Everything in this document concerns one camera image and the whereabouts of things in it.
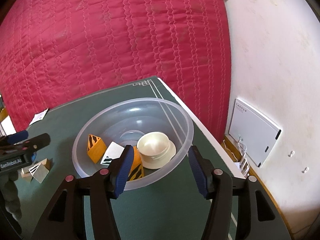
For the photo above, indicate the clear plastic bowl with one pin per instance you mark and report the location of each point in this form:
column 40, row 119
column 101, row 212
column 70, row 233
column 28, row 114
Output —
column 125, row 123

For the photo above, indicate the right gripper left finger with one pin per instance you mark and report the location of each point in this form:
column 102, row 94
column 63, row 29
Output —
column 64, row 216

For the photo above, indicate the small white striped wedge block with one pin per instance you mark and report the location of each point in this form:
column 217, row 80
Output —
column 39, row 172

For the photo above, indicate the white wall panel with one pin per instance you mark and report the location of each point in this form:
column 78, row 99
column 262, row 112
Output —
column 255, row 130

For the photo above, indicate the large white striped wedge block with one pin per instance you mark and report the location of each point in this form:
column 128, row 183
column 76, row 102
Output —
column 113, row 151

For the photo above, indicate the white paper card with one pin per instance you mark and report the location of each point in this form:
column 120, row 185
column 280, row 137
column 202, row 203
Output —
column 39, row 116

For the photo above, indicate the yellow wooden block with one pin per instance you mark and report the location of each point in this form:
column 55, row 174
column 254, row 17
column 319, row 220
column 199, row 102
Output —
column 137, row 169

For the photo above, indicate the orange wooden block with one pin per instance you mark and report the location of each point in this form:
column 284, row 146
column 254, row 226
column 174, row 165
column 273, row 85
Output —
column 95, row 148

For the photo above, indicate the brown wooden block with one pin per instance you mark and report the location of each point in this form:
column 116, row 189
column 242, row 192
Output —
column 46, row 163

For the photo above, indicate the red quilted blanket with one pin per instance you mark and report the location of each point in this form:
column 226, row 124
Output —
column 56, row 51

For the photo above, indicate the natural wooden cube block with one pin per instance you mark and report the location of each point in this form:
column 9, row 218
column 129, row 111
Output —
column 26, row 175

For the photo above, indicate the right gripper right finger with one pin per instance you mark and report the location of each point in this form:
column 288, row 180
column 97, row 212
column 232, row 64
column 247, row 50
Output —
column 258, row 217

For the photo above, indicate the white plastic cup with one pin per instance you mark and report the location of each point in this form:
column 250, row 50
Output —
column 156, row 150

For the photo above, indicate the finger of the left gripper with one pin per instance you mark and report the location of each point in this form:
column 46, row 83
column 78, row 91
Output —
column 14, row 138
column 34, row 144

